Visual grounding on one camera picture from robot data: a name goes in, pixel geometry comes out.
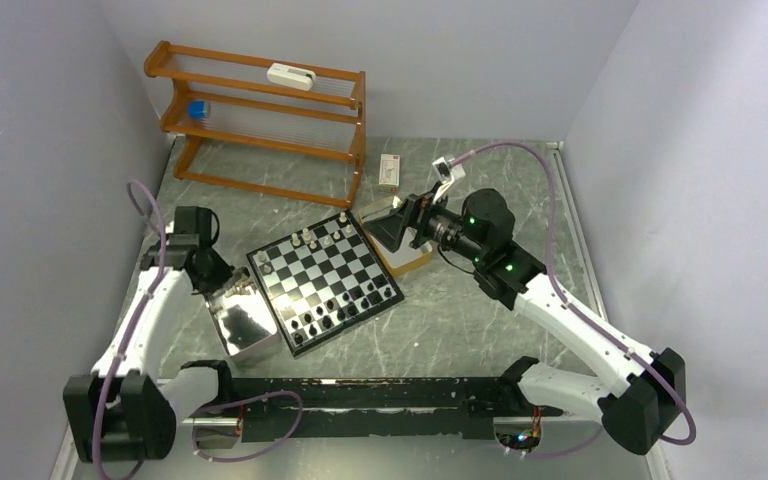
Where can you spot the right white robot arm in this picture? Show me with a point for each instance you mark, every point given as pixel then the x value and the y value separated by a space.
pixel 634 392

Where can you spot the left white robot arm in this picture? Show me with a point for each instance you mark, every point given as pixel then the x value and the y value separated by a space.
pixel 118 412

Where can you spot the wooden three-tier rack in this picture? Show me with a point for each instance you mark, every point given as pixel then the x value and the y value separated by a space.
pixel 327 122

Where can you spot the white device on rack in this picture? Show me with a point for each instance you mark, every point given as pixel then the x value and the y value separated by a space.
pixel 291 76

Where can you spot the small white red box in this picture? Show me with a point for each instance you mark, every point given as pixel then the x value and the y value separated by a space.
pixel 389 171

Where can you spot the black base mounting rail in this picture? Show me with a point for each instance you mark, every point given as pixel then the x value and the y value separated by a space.
pixel 265 409

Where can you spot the blue cap on rack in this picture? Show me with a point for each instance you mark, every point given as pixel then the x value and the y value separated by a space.
pixel 199 109

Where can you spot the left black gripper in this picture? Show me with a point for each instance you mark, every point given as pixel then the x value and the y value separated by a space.
pixel 223 272

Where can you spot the silver tin with white pieces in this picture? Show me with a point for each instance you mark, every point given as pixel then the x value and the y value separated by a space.
pixel 241 317

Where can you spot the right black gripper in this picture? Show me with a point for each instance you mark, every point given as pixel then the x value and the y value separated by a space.
pixel 416 211

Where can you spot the black white chess board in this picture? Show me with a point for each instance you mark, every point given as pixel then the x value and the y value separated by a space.
pixel 315 295

